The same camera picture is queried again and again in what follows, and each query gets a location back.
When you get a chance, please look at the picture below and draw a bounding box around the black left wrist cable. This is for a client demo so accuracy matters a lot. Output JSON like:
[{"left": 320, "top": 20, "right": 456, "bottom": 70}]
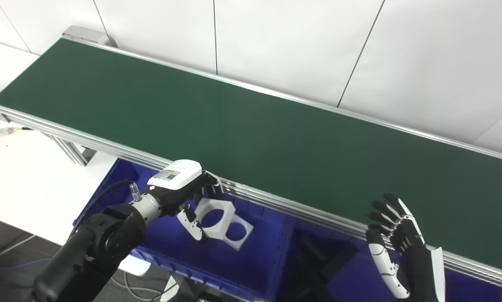
[{"left": 72, "top": 180, "right": 142, "bottom": 235}]

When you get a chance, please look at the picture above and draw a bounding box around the green conveyor belt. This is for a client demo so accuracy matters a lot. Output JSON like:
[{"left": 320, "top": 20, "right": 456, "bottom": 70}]
[{"left": 0, "top": 26, "right": 502, "bottom": 292}]

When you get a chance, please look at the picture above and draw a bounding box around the black part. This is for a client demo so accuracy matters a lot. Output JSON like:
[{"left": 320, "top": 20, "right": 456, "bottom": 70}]
[{"left": 293, "top": 235, "right": 339, "bottom": 302}]

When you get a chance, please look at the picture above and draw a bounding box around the white floor cable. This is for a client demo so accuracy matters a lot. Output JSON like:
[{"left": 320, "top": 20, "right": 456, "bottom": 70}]
[{"left": 0, "top": 234, "right": 37, "bottom": 266}]

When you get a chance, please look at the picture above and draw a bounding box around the white yellow cable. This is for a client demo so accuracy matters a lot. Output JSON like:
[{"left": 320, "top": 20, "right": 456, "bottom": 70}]
[{"left": 0, "top": 127, "right": 34, "bottom": 141}]

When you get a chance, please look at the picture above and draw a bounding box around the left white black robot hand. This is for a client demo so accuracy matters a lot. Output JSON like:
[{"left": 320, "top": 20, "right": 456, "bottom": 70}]
[{"left": 147, "top": 159, "right": 224, "bottom": 242}]

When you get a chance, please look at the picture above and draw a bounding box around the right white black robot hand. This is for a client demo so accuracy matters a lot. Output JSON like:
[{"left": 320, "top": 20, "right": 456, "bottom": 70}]
[{"left": 365, "top": 192, "right": 446, "bottom": 302}]

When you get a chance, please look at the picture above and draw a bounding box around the blue plastic bin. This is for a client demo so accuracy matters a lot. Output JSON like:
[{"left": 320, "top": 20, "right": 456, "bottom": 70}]
[
  {"left": 268, "top": 218, "right": 502, "bottom": 302},
  {"left": 73, "top": 157, "right": 295, "bottom": 302}
]

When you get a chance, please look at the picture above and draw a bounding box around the aluminum conveyor leg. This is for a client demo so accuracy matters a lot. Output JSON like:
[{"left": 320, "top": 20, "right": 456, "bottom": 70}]
[{"left": 46, "top": 135, "right": 97, "bottom": 167}]

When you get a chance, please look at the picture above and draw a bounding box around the white square part round hole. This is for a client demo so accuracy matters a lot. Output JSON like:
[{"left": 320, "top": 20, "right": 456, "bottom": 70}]
[
  {"left": 222, "top": 215, "right": 254, "bottom": 251},
  {"left": 192, "top": 198, "right": 235, "bottom": 240}
]

